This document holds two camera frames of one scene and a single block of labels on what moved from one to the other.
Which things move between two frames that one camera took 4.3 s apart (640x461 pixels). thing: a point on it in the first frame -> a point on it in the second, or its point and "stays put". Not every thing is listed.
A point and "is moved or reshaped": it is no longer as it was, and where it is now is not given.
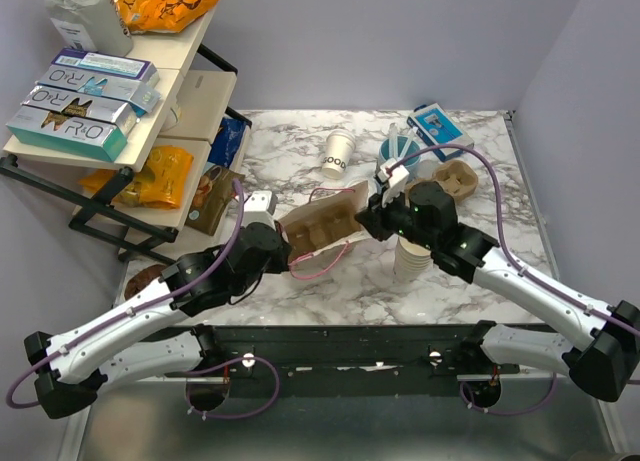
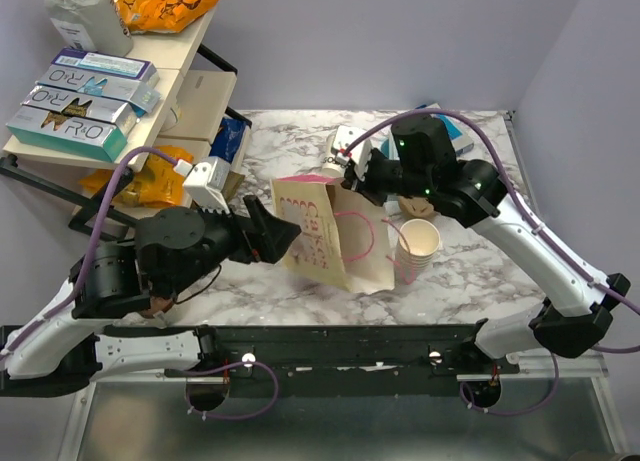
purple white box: [107, 63] stays put
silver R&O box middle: [81, 104] stays put
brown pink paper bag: [319, 233] is moved or reshaped
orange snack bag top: [161, 7] stays put
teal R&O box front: [67, 133] stays put
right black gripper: [374, 218] -> [364, 186]
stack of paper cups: [412, 261] stays put
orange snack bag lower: [161, 182] stays put
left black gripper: [280, 264] -> [268, 235]
